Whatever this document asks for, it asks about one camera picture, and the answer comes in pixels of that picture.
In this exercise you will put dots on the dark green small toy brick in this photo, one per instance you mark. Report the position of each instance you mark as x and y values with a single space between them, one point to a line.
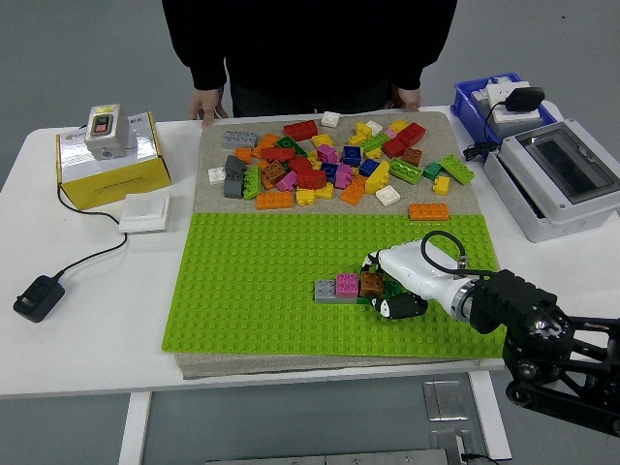
432 170

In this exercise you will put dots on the person's left hand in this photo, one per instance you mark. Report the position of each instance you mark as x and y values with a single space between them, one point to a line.
409 99

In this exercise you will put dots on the grey module box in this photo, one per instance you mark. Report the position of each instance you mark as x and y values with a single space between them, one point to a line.
513 127

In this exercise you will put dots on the magenta toy brick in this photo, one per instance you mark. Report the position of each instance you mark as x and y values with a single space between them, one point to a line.
327 153

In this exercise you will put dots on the lime green long toy brick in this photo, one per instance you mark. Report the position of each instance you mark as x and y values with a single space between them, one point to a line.
252 182
456 169

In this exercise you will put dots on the brown square toy brick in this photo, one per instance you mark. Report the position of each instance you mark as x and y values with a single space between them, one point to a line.
372 283
412 155

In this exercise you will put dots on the red long toy brick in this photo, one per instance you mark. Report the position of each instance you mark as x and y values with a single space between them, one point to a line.
300 130
277 153

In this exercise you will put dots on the grey long toy brick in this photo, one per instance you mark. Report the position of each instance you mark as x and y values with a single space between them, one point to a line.
239 139

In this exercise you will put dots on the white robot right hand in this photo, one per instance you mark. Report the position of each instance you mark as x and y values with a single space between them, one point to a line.
412 271

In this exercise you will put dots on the orange long toy brick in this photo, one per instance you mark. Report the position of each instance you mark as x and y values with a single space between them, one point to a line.
428 211
274 199

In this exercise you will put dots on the grey enclosure with clear lid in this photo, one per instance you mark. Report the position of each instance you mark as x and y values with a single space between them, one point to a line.
513 165

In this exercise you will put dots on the dark green long toy brick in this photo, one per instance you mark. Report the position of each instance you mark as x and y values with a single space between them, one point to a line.
391 291

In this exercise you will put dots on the yellow small toy brick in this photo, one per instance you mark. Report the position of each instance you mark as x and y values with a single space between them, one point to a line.
324 191
305 196
441 185

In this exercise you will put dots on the white square toy brick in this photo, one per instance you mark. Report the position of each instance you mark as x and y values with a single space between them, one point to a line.
387 195

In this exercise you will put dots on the yellow sloped toy brick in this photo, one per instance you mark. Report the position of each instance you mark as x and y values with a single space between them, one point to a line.
378 178

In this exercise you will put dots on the white power socket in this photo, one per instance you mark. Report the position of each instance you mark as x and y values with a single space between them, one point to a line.
496 95

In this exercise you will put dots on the white wall switch panel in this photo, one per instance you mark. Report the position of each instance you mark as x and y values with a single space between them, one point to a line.
144 212

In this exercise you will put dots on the white small toy brick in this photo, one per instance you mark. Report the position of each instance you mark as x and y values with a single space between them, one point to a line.
216 174
373 127
329 119

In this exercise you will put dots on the black power adapter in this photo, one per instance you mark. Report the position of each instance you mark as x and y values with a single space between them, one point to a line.
38 299

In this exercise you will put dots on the grey metal floor strip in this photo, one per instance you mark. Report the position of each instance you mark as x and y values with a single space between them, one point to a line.
329 458

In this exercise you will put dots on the blue square toy brick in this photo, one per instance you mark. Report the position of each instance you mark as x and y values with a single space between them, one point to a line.
352 154
369 166
329 171

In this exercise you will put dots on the grey sloped toy brick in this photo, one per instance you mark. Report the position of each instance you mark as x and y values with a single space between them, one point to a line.
235 166
233 184

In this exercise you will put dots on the yellow and white cardboard box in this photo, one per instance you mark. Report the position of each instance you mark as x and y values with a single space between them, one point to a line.
116 182

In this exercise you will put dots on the silver floor plate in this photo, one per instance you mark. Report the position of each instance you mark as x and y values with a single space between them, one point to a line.
444 401
450 448

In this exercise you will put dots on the pink square toy brick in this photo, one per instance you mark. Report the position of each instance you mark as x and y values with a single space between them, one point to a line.
348 285

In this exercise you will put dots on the black plug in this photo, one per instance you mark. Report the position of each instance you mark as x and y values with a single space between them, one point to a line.
523 99

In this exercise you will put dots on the person's right hand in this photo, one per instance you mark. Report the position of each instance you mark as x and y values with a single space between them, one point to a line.
206 104

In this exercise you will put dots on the red square toy brick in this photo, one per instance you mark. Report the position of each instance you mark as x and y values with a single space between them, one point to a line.
393 148

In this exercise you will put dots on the green studded baseplate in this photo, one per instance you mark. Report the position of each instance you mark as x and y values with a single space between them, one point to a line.
261 290

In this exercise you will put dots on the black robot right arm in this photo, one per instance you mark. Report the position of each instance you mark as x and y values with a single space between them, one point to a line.
513 295

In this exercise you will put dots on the person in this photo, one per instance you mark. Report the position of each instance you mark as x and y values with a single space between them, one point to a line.
310 43

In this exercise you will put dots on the red large toy brick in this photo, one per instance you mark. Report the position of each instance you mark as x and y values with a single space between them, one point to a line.
411 134

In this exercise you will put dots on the grey switch box red button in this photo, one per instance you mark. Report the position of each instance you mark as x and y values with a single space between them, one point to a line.
113 141

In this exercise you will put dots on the brown long toy brick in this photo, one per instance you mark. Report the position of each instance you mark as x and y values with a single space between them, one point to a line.
272 172

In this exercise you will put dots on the white table leg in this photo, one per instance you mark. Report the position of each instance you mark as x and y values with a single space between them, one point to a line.
134 431
489 416

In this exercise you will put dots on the orange small toy brick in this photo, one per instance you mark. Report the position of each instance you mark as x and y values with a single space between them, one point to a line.
243 154

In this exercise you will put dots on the blue plastic bin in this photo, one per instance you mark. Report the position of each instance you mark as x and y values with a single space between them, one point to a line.
465 104

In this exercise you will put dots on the grey-brown mat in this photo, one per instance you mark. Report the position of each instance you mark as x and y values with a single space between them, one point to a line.
218 198

